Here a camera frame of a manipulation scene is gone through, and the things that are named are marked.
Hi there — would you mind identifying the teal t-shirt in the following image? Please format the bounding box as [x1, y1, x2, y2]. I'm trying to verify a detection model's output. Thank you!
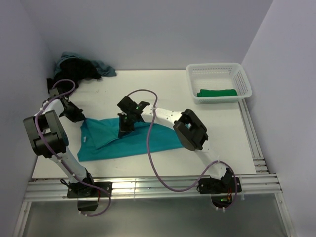
[78, 118, 183, 162]

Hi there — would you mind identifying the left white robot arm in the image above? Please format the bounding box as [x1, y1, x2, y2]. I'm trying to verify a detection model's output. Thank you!
[23, 88, 98, 198]

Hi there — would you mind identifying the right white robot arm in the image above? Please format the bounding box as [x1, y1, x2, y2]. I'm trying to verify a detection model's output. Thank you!
[117, 96, 237, 194]

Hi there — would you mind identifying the black t-shirt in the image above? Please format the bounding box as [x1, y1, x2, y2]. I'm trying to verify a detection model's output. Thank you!
[46, 58, 101, 91]

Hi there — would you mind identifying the grey-blue t-shirt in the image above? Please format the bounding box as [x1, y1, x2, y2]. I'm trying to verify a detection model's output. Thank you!
[54, 51, 116, 77]

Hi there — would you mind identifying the rolled green t-shirt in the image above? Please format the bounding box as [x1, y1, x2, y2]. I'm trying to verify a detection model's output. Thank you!
[197, 89, 237, 97]

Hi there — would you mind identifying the white plastic basket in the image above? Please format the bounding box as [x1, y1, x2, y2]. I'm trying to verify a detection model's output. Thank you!
[186, 63, 252, 104]

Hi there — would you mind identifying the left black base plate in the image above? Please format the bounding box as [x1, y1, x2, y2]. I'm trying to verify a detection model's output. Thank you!
[67, 182, 112, 198]

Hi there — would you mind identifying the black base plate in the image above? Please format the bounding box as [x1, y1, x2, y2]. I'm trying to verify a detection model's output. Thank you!
[197, 176, 242, 194]
[67, 182, 112, 198]

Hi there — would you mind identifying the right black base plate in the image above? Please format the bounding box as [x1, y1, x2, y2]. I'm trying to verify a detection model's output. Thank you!
[197, 176, 242, 194]

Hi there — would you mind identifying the aluminium rail frame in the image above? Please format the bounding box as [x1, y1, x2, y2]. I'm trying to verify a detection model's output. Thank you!
[24, 100, 282, 202]

